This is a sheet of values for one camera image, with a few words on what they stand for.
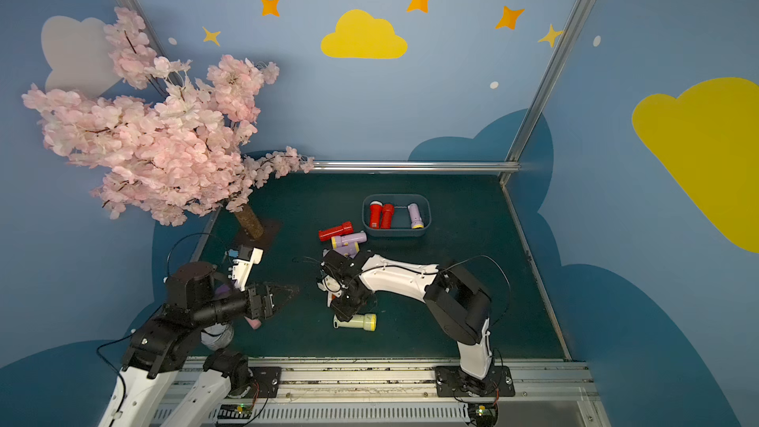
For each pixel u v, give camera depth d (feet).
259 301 1.85
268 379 2.46
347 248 3.21
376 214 3.49
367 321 2.64
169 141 1.88
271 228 3.34
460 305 1.55
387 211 3.52
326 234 3.31
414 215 3.48
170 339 1.47
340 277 2.18
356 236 3.34
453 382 2.50
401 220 3.53
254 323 2.69
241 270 1.96
